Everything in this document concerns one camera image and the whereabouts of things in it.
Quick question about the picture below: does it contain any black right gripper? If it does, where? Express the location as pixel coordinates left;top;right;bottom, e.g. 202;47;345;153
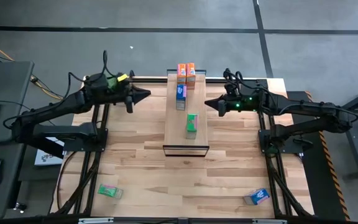
204;92;245;118

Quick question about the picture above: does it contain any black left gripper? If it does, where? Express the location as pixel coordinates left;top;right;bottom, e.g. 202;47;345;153
112;78;152;114

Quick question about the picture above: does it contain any green Apple Jacks cereal box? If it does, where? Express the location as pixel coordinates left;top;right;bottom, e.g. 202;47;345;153
185;113;199;140
97;184;124;200

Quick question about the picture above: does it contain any blue Frosted Flakes cereal box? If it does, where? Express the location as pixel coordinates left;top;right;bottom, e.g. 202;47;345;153
243;187;271;207
175;83;188;111

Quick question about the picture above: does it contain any orange cereal box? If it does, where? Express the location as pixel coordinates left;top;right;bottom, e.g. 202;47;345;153
177;63;188;85
185;62;197;91

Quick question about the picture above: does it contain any white printed card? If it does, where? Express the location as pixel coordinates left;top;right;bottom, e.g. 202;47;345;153
34;136;65;167

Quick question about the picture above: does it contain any grey side desk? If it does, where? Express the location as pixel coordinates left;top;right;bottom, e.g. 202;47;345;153
0;60;35;221

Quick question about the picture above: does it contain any black mat yellow striped edge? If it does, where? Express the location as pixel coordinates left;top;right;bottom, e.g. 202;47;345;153
286;90;352;222

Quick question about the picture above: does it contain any chrome desk caster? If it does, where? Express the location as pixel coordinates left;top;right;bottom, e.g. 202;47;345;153
12;201;28;215

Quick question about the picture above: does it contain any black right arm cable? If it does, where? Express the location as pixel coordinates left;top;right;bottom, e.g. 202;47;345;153
223;67;262;96

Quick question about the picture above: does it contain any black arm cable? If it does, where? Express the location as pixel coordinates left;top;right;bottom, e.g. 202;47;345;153
68;49;109;82
223;67;262;96

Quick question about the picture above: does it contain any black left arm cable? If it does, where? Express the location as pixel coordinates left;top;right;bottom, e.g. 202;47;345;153
68;49;109;82

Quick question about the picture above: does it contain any black frame wooden shelf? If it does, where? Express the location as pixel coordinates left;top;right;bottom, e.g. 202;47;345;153
162;68;210;157

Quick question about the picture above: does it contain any silver metal bracket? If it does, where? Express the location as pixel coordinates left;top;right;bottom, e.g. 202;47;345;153
78;217;115;224

